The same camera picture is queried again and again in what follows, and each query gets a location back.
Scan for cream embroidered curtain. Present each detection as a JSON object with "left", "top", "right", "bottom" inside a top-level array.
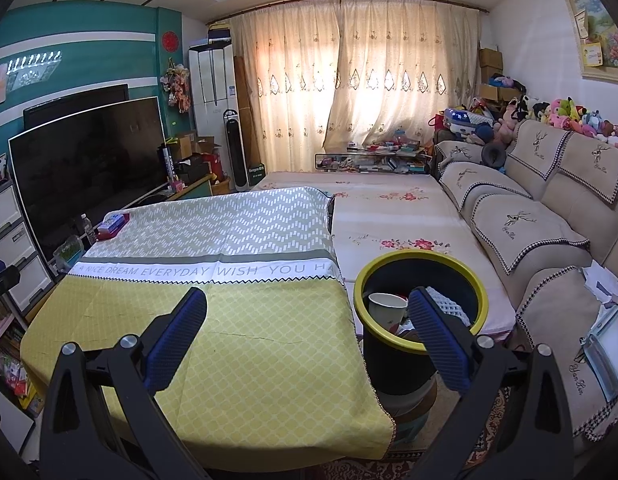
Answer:
[
  {"left": 229, "top": 2, "right": 342, "bottom": 173},
  {"left": 324, "top": 0, "right": 482, "bottom": 148}
]

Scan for framed landscape picture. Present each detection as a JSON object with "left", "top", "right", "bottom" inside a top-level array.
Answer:
[{"left": 561, "top": 0, "right": 618, "bottom": 81}]

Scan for shelf of books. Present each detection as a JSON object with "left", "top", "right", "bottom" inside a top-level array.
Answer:
[{"left": 0, "top": 305, "right": 35, "bottom": 411}]

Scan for black and white tower fan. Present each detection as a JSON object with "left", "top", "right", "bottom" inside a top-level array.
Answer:
[{"left": 223, "top": 109, "right": 251, "bottom": 192}]

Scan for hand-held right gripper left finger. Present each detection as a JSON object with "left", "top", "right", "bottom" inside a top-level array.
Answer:
[{"left": 39, "top": 286, "right": 210, "bottom": 480}]

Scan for clear plastic bag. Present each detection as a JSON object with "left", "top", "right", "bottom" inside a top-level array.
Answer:
[{"left": 52, "top": 235, "right": 86, "bottom": 273}]

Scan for pile of papers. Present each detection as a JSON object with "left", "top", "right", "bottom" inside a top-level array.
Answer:
[{"left": 581, "top": 262, "right": 618, "bottom": 306}]

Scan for yellow and green patterned tablecloth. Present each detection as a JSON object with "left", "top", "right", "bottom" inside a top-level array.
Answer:
[{"left": 20, "top": 187, "right": 396, "bottom": 461}]

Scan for white plastic drawer unit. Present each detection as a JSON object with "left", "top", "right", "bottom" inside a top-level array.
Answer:
[{"left": 0, "top": 180, "right": 57, "bottom": 313}]

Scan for mirrored wall decoration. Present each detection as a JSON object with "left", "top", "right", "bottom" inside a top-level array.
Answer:
[{"left": 6, "top": 50, "right": 62, "bottom": 92}]

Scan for flat red box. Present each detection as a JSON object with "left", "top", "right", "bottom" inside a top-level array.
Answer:
[{"left": 96, "top": 217, "right": 131, "bottom": 240}]

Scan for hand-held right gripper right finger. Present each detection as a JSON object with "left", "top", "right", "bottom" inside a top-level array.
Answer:
[{"left": 406, "top": 287, "right": 574, "bottom": 480}]

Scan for blue and white package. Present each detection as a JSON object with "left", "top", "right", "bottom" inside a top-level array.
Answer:
[{"left": 581, "top": 305, "right": 618, "bottom": 403}]

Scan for large curved television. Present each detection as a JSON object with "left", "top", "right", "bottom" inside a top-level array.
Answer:
[{"left": 8, "top": 96, "right": 170, "bottom": 261}]

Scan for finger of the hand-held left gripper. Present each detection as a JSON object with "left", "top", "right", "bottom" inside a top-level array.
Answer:
[{"left": 0, "top": 260, "right": 21, "bottom": 306}]

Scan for white paper cup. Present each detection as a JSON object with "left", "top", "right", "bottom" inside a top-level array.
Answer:
[{"left": 367, "top": 292, "right": 409, "bottom": 332}]

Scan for pile of plush toys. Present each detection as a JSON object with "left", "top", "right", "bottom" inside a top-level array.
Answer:
[{"left": 441, "top": 95, "right": 618, "bottom": 153}]

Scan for open cardboard box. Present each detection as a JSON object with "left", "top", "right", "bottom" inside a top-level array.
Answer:
[{"left": 169, "top": 131, "right": 215, "bottom": 158}]

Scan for white standing air conditioner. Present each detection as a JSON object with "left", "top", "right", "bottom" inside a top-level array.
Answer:
[{"left": 188, "top": 42, "right": 240, "bottom": 176}]

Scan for small black television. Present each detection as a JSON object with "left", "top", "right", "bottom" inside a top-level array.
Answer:
[{"left": 23, "top": 84, "right": 130, "bottom": 131}]

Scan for floral mattress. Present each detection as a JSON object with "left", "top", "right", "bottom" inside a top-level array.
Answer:
[{"left": 249, "top": 170, "right": 517, "bottom": 341}]

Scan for hanging artificial flowers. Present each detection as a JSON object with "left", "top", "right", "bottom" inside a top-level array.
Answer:
[{"left": 160, "top": 59, "right": 191, "bottom": 113}]

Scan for dark neck pillow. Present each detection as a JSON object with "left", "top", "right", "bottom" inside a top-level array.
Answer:
[{"left": 481, "top": 142, "right": 507, "bottom": 168}]

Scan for glass coffee table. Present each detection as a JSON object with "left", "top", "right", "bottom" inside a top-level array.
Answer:
[{"left": 314, "top": 142, "right": 435, "bottom": 177}]

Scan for black bin with yellow rim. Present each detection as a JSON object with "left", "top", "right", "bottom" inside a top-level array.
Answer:
[{"left": 353, "top": 251, "right": 490, "bottom": 396}]

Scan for beige sofa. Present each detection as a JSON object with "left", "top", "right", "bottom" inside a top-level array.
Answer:
[{"left": 434, "top": 117, "right": 618, "bottom": 456}]

